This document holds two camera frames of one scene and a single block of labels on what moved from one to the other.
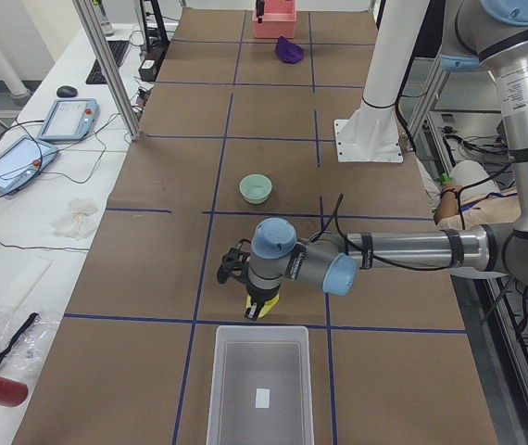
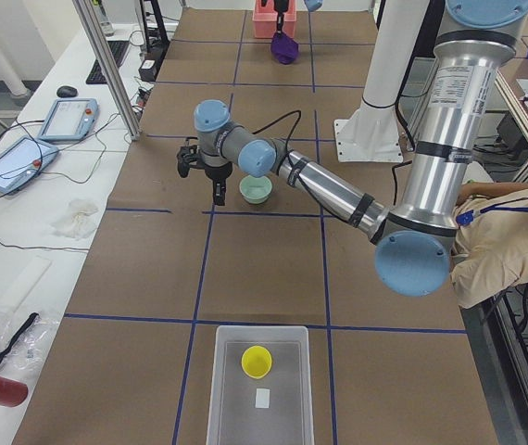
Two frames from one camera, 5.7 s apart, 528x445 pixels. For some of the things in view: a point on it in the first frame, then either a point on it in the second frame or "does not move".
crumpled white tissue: (75, 221) does not move
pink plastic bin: (279, 19) does not move
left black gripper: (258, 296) → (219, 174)
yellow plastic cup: (267, 307) → (257, 362)
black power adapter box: (147, 69) does not move
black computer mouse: (67, 92) does not move
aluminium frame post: (107, 69) does not move
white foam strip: (24, 285) does not move
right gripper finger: (259, 6) → (281, 8)
